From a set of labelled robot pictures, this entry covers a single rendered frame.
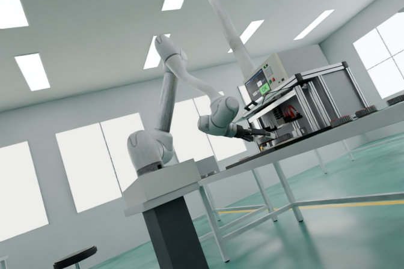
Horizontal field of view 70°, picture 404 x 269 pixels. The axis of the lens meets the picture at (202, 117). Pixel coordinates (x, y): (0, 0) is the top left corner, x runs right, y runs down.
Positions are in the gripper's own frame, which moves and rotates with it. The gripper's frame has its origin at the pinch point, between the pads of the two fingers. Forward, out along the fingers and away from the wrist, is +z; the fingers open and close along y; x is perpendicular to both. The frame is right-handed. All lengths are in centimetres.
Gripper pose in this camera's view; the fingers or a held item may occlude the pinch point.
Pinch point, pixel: (266, 138)
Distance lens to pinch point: 170.1
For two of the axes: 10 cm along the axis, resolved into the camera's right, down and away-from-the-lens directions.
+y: 3.2, -3.2, -8.9
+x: 1.2, -9.2, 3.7
